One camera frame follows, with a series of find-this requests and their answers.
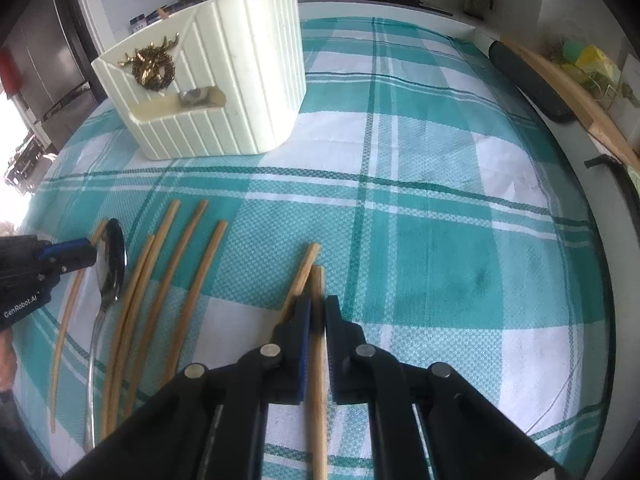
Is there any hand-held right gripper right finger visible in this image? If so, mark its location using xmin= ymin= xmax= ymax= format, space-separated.
xmin=325 ymin=295 xmax=573 ymax=480

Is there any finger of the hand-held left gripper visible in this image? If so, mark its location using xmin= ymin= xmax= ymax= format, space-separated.
xmin=45 ymin=259 xmax=97 ymax=277
xmin=39 ymin=241 xmax=97 ymax=263

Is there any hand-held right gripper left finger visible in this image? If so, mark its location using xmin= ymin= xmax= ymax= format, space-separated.
xmin=62 ymin=296 xmax=313 ymax=480

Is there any wooden chopstick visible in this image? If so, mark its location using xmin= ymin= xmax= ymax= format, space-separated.
xmin=107 ymin=200 xmax=181 ymax=436
xmin=279 ymin=243 xmax=321 ymax=324
xmin=310 ymin=266 xmax=329 ymax=480
xmin=164 ymin=221 xmax=228 ymax=387
xmin=124 ymin=201 xmax=209 ymax=413
xmin=50 ymin=220 xmax=108 ymax=433
xmin=101 ymin=235 xmax=157 ymax=438

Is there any cream ribbed utensil holder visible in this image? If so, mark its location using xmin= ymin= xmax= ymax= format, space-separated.
xmin=91 ymin=0 xmax=307 ymax=161

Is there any person's left hand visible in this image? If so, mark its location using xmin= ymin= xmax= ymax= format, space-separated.
xmin=0 ymin=332 xmax=17 ymax=392

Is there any teal plaid tablecloth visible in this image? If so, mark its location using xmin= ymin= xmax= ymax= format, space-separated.
xmin=10 ymin=16 xmax=610 ymax=480

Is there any steel refrigerator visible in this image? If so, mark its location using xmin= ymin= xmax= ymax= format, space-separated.
xmin=0 ymin=0 xmax=99 ymax=128

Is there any row of spice jars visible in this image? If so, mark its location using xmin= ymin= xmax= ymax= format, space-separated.
xmin=129 ymin=2 xmax=176 ymax=30

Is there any pale green black-rimmed tray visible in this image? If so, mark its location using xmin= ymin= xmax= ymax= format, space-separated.
xmin=584 ymin=155 xmax=640 ymax=223

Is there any black oblong tray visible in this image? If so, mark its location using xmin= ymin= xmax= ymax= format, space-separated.
xmin=488 ymin=40 xmax=577 ymax=124

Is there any wooden cutting board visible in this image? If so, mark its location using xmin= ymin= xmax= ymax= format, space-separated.
xmin=502 ymin=35 xmax=640 ymax=172

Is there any white knife block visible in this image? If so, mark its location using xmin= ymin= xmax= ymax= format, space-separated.
xmin=607 ymin=55 xmax=640 ymax=128

